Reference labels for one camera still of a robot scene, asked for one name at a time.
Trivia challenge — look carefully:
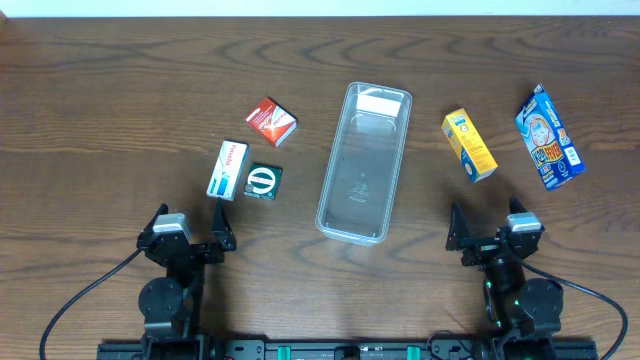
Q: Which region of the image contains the green Zam-Buk tin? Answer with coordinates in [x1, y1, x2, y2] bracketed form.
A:
[244, 163, 282, 200]

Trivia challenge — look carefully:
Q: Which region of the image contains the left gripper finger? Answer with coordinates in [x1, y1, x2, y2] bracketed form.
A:
[211, 199, 235, 245]
[143, 203, 168, 234]

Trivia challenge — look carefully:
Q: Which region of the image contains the black cable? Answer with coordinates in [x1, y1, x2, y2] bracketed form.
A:
[519, 259, 629, 360]
[38, 248, 145, 360]

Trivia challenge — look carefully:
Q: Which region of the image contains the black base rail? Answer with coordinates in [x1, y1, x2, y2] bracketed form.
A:
[96, 336, 598, 360]

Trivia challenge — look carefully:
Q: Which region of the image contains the white Panadol box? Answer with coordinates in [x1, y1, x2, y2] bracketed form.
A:
[206, 140, 249, 201]

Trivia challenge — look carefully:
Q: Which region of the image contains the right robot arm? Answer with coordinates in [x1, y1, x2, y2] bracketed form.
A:
[445, 198, 563, 339]

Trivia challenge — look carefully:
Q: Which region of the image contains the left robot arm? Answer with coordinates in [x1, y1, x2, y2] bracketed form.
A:
[136, 200, 237, 342]

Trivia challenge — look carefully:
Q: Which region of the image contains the right black cable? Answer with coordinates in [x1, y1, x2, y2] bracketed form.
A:
[519, 259, 629, 360]

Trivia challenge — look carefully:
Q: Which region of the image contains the left black cable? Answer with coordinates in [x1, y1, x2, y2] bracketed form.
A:
[38, 248, 145, 360]

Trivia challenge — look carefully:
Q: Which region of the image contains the yellow medicine box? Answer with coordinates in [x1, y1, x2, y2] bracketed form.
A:
[441, 108, 498, 183]

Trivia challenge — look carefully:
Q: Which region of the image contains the clear plastic container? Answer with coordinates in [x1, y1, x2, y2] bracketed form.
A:
[315, 82, 412, 246]

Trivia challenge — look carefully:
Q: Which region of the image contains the blue fever patch box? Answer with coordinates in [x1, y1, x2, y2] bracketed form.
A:
[514, 84, 586, 191]

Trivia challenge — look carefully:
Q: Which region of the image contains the red Panadol Actifast box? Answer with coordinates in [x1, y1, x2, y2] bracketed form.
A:
[245, 97, 298, 147]

